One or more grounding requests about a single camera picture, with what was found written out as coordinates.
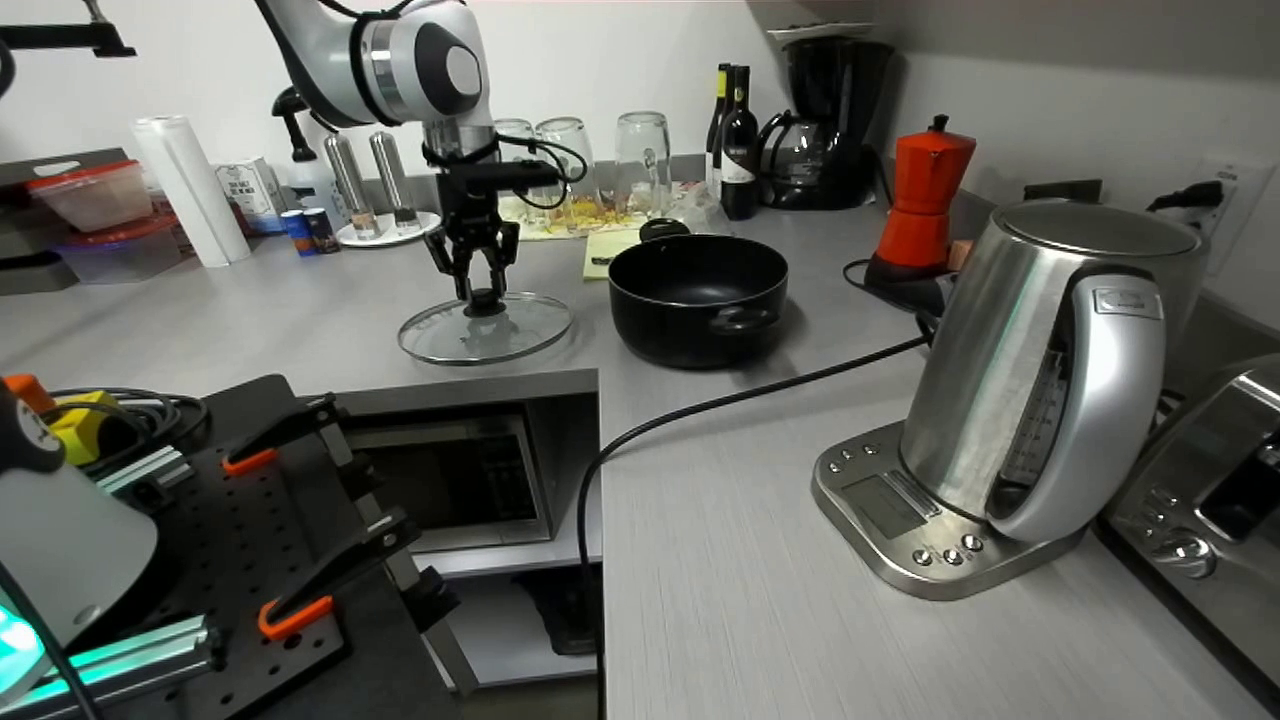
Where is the grey drawer cabinet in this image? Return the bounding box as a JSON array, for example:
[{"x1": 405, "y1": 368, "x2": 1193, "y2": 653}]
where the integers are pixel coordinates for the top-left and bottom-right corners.
[{"x1": 322, "y1": 368, "x2": 607, "y2": 656}]

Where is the dark wine bottle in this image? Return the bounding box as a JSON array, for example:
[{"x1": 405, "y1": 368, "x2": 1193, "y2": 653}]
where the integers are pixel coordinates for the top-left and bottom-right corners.
[{"x1": 704, "y1": 59, "x2": 762, "y2": 224}]

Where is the clear drinking glass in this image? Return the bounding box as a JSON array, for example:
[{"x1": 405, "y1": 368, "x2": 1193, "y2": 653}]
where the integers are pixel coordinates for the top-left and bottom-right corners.
[
  {"x1": 612, "y1": 106, "x2": 677, "y2": 204},
  {"x1": 532, "y1": 111, "x2": 597, "y2": 204},
  {"x1": 490, "y1": 115, "x2": 538, "y2": 163}
]

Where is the black round moka stand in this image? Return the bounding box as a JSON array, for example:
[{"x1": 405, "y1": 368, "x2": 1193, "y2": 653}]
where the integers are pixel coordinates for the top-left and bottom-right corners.
[{"x1": 860, "y1": 253, "x2": 952, "y2": 318}]

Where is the yellow plastic tool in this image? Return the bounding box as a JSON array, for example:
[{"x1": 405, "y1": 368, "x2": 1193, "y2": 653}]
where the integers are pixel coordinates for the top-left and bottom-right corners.
[{"x1": 44, "y1": 388, "x2": 125, "y2": 473}]

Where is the bundle of black cables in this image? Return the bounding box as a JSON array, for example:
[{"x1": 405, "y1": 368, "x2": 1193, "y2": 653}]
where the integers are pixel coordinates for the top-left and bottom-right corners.
[{"x1": 64, "y1": 383, "x2": 214, "y2": 473}]

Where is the black cooking pot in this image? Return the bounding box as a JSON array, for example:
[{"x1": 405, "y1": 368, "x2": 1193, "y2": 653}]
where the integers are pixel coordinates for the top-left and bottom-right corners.
[{"x1": 603, "y1": 214, "x2": 791, "y2": 373}]

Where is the black power cable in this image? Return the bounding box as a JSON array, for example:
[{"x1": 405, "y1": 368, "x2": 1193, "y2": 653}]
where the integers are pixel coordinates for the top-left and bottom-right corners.
[{"x1": 571, "y1": 330, "x2": 936, "y2": 656}]

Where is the black perforated board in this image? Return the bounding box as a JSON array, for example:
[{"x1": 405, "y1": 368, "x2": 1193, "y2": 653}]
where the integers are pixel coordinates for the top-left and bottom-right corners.
[{"x1": 75, "y1": 373, "x2": 470, "y2": 720}]

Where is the stainless steel toaster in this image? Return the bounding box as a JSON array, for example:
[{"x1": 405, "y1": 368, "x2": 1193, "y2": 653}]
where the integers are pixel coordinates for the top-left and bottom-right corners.
[{"x1": 1093, "y1": 350, "x2": 1280, "y2": 714}]

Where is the black clamp with orange grip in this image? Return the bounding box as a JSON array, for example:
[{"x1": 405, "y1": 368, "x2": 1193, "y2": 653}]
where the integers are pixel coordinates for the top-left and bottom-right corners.
[
  {"x1": 214, "y1": 392, "x2": 356, "y2": 484},
  {"x1": 255, "y1": 503, "x2": 424, "y2": 646}
]

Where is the pale dome lamp shade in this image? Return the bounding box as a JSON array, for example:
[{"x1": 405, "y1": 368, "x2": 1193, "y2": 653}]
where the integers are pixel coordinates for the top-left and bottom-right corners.
[{"x1": 0, "y1": 455, "x2": 158, "y2": 656}]

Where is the wall outlet with plug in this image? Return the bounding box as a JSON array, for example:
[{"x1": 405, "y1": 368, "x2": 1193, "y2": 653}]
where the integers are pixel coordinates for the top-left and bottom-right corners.
[{"x1": 1145, "y1": 157, "x2": 1272, "y2": 224}]

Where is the printed kitchen towel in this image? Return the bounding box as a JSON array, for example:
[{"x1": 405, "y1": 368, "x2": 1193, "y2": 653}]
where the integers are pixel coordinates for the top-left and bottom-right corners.
[{"x1": 513, "y1": 179, "x2": 723, "y2": 246}]

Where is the red moka pot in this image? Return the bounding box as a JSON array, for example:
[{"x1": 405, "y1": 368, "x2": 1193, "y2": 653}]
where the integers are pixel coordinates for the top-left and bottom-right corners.
[{"x1": 871, "y1": 111, "x2": 978, "y2": 280}]

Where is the white soap bottle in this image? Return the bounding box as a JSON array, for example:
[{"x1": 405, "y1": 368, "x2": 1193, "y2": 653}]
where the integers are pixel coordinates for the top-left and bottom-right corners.
[{"x1": 267, "y1": 85, "x2": 344, "y2": 224}]

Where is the steel kettle base with buttons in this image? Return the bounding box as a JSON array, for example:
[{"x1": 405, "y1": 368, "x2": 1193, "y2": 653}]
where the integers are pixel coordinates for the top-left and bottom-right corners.
[{"x1": 809, "y1": 421, "x2": 1110, "y2": 602}]

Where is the red lidded plastic container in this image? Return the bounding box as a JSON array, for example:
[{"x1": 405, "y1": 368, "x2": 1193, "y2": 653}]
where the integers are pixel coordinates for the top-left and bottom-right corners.
[{"x1": 22, "y1": 157, "x2": 183, "y2": 234}]

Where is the stainless steel electric kettle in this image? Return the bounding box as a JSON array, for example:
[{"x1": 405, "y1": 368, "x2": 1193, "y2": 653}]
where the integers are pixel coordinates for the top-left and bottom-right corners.
[{"x1": 895, "y1": 201, "x2": 1203, "y2": 547}]

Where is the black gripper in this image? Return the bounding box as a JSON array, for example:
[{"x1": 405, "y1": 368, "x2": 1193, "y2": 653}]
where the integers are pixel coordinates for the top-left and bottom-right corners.
[{"x1": 427, "y1": 175, "x2": 524, "y2": 309}]

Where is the yellow mat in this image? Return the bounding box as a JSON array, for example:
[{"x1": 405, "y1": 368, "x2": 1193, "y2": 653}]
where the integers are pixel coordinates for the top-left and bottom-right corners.
[{"x1": 580, "y1": 214, "x2": 650, "y2": 283}]

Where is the black coffee maker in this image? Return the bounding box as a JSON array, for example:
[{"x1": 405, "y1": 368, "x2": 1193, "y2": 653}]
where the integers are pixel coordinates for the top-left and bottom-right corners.
[{"x1": 754, "y1": 34, "x2": 903, "y2": 214}]

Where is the white paper towel roll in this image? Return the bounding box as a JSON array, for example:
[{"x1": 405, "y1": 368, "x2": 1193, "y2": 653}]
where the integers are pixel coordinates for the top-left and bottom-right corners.
[{"x1": 131, "y1": 111, "x2": 255, "y2": 275}]

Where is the aluminium bar with green glow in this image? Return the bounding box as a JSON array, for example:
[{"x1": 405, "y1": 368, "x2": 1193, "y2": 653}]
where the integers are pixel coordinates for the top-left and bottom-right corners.
[{"x1": 0, "y1": 554, "x2": 224, "y2": 713}]

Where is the glass lid with black knob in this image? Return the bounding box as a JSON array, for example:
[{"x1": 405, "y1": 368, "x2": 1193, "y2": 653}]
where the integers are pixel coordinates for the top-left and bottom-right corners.
[{"x1": 396, "y1": 283, "x2": 580, "y2": 368}]

